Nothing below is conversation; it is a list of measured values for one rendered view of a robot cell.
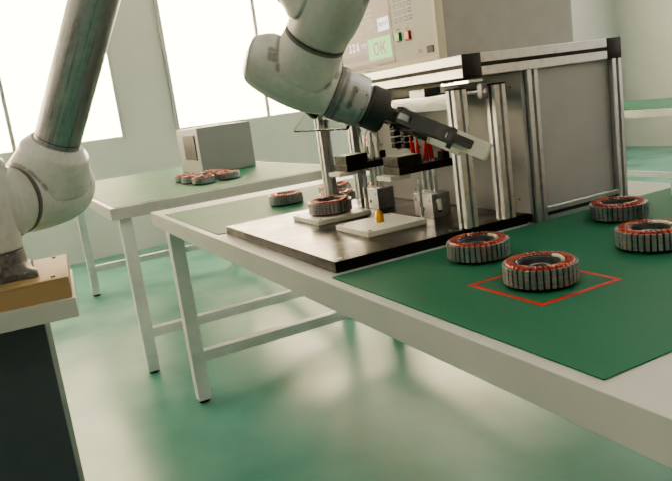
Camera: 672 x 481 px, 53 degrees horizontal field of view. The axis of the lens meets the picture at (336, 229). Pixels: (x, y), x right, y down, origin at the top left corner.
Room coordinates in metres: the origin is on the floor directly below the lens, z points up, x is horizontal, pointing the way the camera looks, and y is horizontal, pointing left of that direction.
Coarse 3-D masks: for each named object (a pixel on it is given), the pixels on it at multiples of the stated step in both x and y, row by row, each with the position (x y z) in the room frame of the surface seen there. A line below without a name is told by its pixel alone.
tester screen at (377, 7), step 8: (376, 0) 1.65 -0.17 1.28; (384, 0) 1.61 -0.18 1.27; (368, 8) 1.68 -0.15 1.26; (376, 8) 1.65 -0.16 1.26; (384, 8) 1.62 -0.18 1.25; (368, 16) 1.69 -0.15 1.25; (376, 16) 1.65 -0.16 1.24; (360, 24) 1.72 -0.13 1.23; (360, 32) 1.73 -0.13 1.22; (384, 32) 1.63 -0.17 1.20; (352, 40) 1.77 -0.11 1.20; (360, 40) 1.73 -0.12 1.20; (360, 48) 1.74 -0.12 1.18; (344, 56) 1.82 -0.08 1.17; (352, 56) 1.78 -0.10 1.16; (368, 56) 1.71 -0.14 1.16; (392, 56) 1.61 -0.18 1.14; (344, 64) 1.82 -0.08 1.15; (352, 64) 1.78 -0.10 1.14; (360, 64) 1.75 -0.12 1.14
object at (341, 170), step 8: (336, 160) 1.74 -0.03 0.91; (344, 160) 1.70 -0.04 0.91; (352, 160) 1.70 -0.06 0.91; (360, 160) 1.71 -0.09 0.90; (368, 160) 1.73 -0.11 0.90; (376, 160) 1.73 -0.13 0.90; (336, 168) 1.75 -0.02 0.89; (344, 168) 1.71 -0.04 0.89; (352, 168) 1.70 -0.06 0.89; (360, 168) 1.71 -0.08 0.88; (376, 168) 1.76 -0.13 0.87; (336, 176) 1.70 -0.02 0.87; (344, 176) 1.69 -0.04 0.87; (376, 184) 1.76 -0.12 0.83
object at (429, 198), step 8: (416, 192) 1.57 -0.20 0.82; (424, 192) 1.56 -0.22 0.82; (432, 192) 1.54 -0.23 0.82; (440, 192) 1.52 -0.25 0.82; (448, 192) 1.53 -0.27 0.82; (416, 200) 1.56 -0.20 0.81; (424, 200) 1.53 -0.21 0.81; (432, 200) 1.51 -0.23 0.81; (448, 200) 1.53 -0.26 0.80; (416, 208) 1.57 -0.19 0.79; (424, 208) 1.54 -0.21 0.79; (432, 208) 1.51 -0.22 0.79; (448, 208) 1.53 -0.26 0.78; (424, 216) 1.54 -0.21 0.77; (432, 216) 1.51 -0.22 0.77; (440, 216) 1.52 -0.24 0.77
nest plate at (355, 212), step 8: (352, 208) 1.73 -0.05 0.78; (360, 208) 1.71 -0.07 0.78; (296, 216) 1.72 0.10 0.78; (304, 216) 1.70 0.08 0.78; (312, 216) 1.68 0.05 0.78; (320, 216) 1.67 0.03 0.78; (328, 216) 1.65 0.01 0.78; (336, 216) 1.64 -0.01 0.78; (344, 216) 1.64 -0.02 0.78; (352, 216) 1.65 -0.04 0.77; (360, 216) 1.66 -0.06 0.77; (320, 224) 1.61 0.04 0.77
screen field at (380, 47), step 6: (384, 36) 1.63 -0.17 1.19; (372, 42) 1.68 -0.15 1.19; (378, 42) 1.66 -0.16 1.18; (384, 42) 1.63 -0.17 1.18; (390, 42) 1.61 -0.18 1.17; (372, 48) 1.68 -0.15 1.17; (378, 48) 1.66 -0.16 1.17; (384, 48) 1.64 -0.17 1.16; (390, 48) 1.61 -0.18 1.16; (372, 54) 1.69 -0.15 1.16; (378, 54) 1.66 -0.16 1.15; (384, 54) 1.64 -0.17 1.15; (390, 54) 1.62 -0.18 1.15; (372, 60) 1.69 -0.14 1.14
